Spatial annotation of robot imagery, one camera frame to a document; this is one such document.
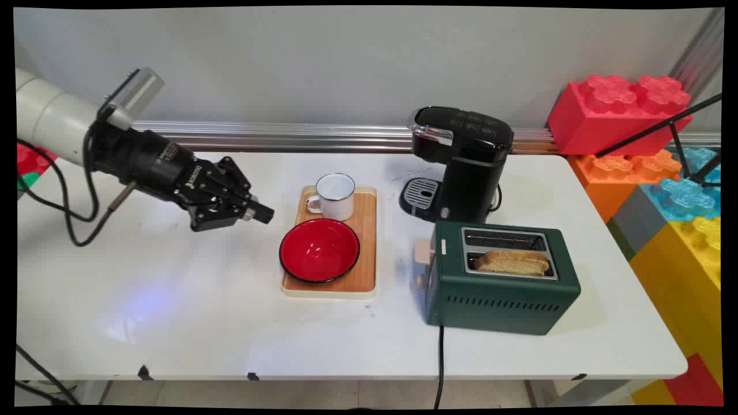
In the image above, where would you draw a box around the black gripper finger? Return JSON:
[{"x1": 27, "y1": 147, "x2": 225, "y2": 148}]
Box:
[
  {"x1": 189, "y1": 192, "x2": 272, "y2": 233},
  {"x1": 202, "y1": 155, "x2": 276, "y2": 218}
]

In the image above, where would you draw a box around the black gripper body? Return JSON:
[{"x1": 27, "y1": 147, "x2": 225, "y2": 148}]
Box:
[{"x1": 90, "y1": 122, "x2": 205, "y2": 217}]

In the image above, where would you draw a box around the white enamel mug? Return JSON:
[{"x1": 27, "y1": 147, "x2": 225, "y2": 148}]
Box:
[{"x1": 306, "y1": 173, "x2": 356, "y2": 222}]

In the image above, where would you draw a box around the red enamel bowl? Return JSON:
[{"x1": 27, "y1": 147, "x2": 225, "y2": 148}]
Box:
[{"x1": 279, "y1": 218, "x2": 362, "y2": 285}]

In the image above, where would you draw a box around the red and green toy block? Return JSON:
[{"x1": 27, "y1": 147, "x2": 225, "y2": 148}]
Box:
[{"x1": 16, "y1": 143, "x2": 58, "y2": 192}]

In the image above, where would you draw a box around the wooden tray with cream rim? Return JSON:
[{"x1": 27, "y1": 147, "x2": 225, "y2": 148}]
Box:
[{"x1": 281, "y1": 185, "x2": 378, "y2": 299}]

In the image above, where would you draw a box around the black coffee machine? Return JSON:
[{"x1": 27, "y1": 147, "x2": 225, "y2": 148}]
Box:
[{"x1": 399, "y1": 106, "x2": 515, "y2": 225}]

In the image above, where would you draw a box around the green two-slot toaster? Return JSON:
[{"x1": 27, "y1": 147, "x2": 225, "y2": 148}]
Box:
[{"x1": 414, "y1": 221, "x2": 582, "y2": 337}]

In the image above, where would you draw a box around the toast slice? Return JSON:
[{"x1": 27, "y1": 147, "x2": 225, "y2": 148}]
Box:
[{"x1": 474, "y1": 250, "x2": 551, "y2": 276}]

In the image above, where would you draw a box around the big orange toy block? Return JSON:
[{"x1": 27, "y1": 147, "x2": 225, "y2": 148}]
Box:
[{"x1": 568, "y1": 150, "x2": 683, "y2": 224}]

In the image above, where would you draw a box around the big red toy block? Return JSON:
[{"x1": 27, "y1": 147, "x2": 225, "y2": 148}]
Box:
[{"x1": 547, "y1": 74, "x2": 694, "y2": 157}]

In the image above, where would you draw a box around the big grey toy block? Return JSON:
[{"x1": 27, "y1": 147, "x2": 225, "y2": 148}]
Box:
[{"x1": 607, "y1": 187, "x2": 671, "y2": 261}]

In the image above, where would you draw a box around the big cyan toy block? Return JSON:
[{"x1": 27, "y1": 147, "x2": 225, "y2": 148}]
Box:
[{"x1": 640, "y1": 146, "x2": 722, "y2": 222}]

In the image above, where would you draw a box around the big yellow toy block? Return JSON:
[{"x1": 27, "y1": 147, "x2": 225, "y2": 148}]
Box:
[{"x1": 628, "y1": 216, "x2": 722, "y2": 390}]

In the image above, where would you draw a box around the small red toy block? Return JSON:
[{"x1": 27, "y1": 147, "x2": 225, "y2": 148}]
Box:
[{"x1": 663, "y1": 353, "x2": 724, "y2": 407}]

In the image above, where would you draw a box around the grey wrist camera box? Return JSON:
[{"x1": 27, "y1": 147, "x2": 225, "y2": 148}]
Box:
[{"x1": 97, "y1": 67, "x2": 165, "y2": 131}]

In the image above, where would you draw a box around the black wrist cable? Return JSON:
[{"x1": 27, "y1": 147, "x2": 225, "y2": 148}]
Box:
[{"x1": 16, "y1": 130, "x2": 138, "y2": 248}]

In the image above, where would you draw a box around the aluminium rail along wall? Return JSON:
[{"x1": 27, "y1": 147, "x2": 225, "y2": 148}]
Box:
[{"x1": 131, "y1": 120, "x2": 721, "y2": 155}]

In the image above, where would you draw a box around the black floor cable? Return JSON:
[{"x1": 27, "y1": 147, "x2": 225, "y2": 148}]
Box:
[{"x1": 16, "y1": 344, "x2": 80, "y2": 406}]

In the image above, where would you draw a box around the black toaster power cable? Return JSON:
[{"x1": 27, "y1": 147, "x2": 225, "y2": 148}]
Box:
[{"x1": 434, "y1": 326, "x2": 446, "y2": 409}]

